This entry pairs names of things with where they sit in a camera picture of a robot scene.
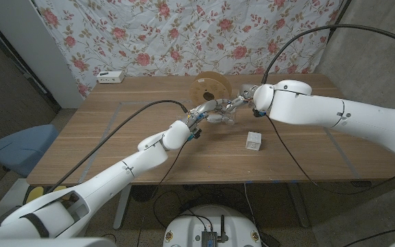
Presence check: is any white cube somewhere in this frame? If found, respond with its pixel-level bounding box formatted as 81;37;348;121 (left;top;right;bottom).
246;131;263;152

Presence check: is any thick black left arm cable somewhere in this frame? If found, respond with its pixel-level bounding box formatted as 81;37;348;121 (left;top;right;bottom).
46;99;189;195

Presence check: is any floral backdrop cloth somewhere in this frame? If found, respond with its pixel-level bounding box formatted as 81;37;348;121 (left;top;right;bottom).
32;0;342;99

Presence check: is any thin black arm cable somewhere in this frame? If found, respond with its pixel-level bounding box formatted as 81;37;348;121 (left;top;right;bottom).
135;139;191;247
265;115;395;196

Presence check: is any black backdrop stand pole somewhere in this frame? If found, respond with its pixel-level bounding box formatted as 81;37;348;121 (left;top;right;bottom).
326;0;352;44

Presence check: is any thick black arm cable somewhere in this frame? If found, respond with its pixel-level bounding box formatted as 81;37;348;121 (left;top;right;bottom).
46;99;189;195
261;23;395;85

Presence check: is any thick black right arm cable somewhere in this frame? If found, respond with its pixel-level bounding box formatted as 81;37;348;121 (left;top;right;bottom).
261;23;395;85

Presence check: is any black round floor disc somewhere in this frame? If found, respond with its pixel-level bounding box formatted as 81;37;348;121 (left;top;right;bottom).
130;185;160;202

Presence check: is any white board with yellow patches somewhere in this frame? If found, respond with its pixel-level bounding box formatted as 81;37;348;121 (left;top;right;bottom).
0;178;68;224

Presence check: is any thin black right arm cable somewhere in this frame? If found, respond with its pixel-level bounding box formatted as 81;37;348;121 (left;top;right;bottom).
265;115;395;196

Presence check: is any black electronics module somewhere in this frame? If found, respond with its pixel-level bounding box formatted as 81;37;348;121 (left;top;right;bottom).
201;215;229;247

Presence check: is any white wall panel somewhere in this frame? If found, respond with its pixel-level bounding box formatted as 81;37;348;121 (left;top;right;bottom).
0;0;84;110

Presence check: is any blue padded stool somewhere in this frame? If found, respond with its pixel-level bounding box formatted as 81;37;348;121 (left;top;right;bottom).
0;123;60;178

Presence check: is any cardboard filament reel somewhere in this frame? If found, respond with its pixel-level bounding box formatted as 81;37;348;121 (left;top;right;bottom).
189;71;233;107

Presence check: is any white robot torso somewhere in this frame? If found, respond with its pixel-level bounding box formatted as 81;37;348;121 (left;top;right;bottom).
163;204;263;247

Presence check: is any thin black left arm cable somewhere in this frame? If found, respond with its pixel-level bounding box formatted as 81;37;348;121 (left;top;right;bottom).
135;139;191;247

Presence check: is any white power strip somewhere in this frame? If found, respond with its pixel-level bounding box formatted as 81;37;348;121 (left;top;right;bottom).
96;70;125;84

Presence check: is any grey table leg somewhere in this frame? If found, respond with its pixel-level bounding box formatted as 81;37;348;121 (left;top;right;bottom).
286;181;311;228

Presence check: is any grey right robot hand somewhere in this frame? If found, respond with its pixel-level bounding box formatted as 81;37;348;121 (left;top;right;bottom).
225;84;260;113

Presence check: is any white table leg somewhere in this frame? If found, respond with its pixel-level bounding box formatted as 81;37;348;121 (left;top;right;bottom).
112;185;132;231

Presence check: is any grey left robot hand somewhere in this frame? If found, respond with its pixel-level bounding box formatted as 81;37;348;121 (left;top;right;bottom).
183;98;235;133

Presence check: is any clear medicine bottle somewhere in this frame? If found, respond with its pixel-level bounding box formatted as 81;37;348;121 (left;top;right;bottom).
225;102;239;126

